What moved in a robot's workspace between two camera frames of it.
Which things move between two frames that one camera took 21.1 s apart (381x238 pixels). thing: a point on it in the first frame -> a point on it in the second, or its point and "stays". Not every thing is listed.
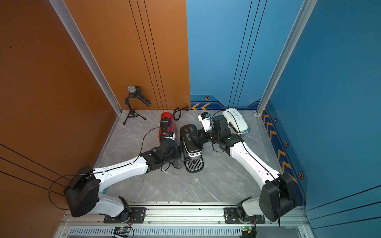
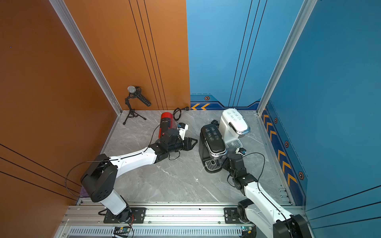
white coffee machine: [237, 122] stays
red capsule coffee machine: [167, 124] stays
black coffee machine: [192, 150] -> [212, 148]
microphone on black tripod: [134, 91] stays
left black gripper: [177, 150] -> [187, 142]
